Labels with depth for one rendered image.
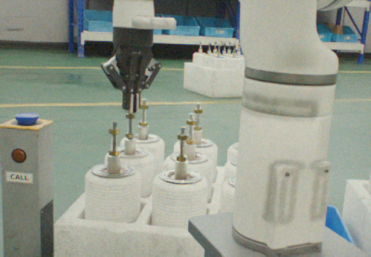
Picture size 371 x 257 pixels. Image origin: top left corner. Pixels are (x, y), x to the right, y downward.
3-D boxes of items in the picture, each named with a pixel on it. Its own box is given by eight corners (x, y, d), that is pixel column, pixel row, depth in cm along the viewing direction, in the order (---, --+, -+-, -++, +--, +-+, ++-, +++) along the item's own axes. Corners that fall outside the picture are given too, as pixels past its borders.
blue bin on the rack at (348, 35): (311, 39, 677) (313, 23, 672) (335, 40, 693) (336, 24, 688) (335, 42, 634) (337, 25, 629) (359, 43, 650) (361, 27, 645)
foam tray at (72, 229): (282, 345, 84) (293, 245, 80) (53, 321, 86) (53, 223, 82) (273, 242, 122) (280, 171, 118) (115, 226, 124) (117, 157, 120)
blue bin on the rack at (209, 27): (187, 34, 603) (188, 16, 598) (215, 35, 620) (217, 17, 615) (204, 37, 560) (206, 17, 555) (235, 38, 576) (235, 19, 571)
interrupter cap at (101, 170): (86, 168, 89) (86, 164, 89) (127, 164, 93) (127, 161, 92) (98, 182, 83) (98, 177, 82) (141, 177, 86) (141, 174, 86)
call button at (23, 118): (32, 128, 89) (32, 117, 89) (11, 127, 90) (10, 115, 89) (42, 124, 93) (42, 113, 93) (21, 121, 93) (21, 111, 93)
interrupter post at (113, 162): (104, 171, 88) (105, 153, 87) (118, 170, 89) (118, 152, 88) (109, 175, 86) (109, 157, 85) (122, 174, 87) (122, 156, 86)
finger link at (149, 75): (159, 61, 98) (142, 84, 96) (164, 67, 99) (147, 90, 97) (151, 59, 100) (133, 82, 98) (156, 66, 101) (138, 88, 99)
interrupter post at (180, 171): (185, 182, 86) (186, 163, 85) (172, 179, 86) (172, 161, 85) (188, 177, 88) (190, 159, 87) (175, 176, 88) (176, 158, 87)
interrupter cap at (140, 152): (156, 158, 98) (156, 154, 98) (119, 161, 94) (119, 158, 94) (139, 148, 104) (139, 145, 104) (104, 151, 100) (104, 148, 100)
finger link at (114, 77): (103, 61, 92) (121, 82, 96) (96, 68, 91) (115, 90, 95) (111, 62, 90) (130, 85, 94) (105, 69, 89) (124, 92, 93)
